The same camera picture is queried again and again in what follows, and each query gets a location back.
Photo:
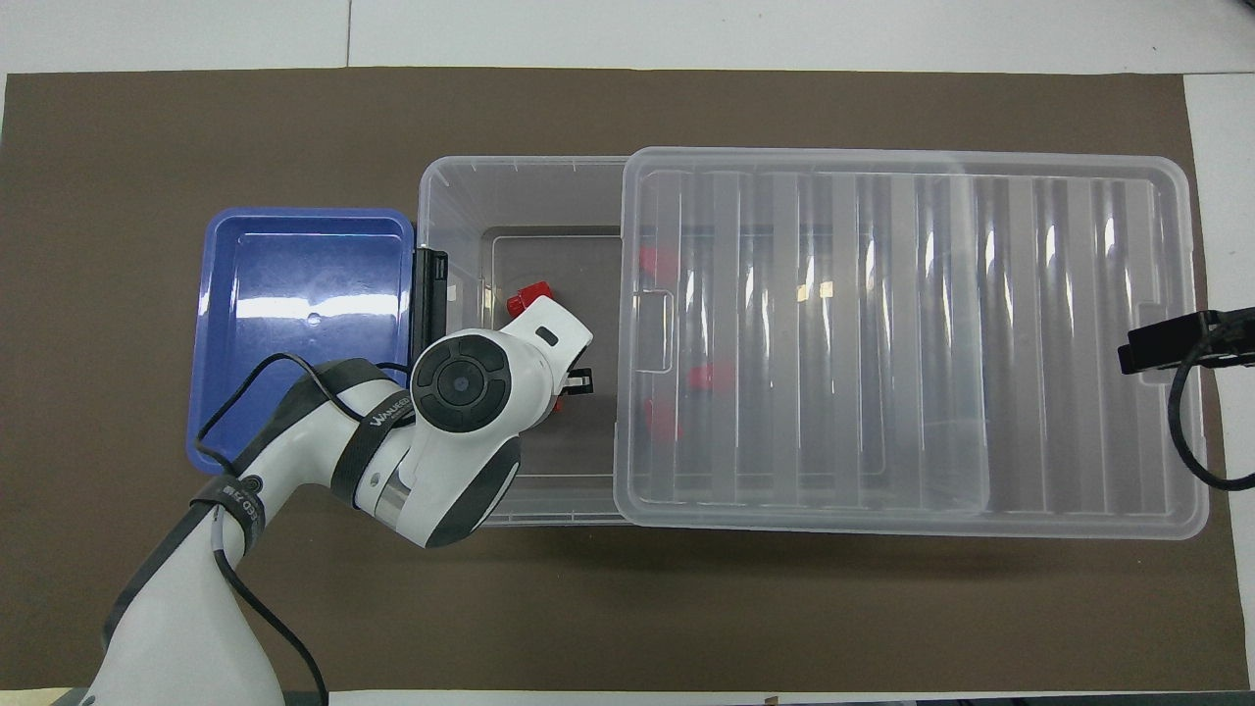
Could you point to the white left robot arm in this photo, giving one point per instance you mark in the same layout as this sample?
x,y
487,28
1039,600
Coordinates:
x,y
294,441

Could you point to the blue plastic tray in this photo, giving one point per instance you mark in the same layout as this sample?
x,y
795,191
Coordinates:
x,y
294,275

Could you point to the clear ribbed box lid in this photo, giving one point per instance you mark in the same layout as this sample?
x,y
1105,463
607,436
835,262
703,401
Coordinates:
x,y
912,343

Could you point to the black box latch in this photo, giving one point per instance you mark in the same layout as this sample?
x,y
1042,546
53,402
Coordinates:
x,y
427,294

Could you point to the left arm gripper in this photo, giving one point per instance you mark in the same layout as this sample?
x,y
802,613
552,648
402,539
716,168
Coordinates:
x,y
554,338

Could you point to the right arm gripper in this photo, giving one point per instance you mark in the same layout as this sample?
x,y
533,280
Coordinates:
x,y
1237,338

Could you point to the brown table mat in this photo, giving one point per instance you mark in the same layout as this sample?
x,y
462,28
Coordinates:
x,y
686,608

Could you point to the clear plastic storage box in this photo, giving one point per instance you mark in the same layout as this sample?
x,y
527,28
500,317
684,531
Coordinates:
x,y
529,196

